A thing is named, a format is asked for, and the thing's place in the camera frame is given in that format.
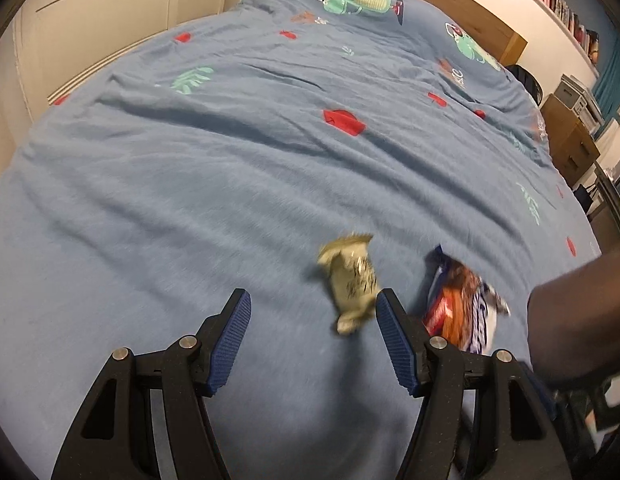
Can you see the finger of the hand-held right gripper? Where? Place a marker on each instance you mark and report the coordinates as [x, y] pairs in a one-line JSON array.
[[545, 397]]

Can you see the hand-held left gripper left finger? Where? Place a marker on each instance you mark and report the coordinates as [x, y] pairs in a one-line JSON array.
[[230, 345]]

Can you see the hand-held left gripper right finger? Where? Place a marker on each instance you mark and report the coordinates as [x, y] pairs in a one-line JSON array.
[[394, 345]]

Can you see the crinkled cookie snack packet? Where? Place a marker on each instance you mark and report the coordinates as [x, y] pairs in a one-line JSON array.
[[464, 310]]

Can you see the black and bronze kettle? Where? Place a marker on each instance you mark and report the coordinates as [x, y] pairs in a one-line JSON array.
[[579, 320]]

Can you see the printed blue blanket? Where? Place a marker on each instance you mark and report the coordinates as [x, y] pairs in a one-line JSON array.
[[190, 185]]

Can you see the dark shopping bag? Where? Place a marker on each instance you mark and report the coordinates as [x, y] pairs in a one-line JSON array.
[[583, 199]]

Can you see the wooden drawer cabinet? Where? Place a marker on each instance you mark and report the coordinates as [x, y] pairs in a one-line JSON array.
[[569, 145]]

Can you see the grey printer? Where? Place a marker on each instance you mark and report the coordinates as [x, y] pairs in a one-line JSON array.
[[579, 100]]

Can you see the teal curtain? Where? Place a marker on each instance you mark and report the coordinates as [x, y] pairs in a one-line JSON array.
[[614, 80]]

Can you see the wooden headboard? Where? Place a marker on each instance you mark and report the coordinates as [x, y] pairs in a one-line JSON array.
[[464, 15]]

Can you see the white wardrobe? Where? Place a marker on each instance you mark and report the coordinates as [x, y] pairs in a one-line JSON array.
[[115, 10]]

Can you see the row of books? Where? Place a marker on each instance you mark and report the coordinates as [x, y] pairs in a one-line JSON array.
[[554, 0]]

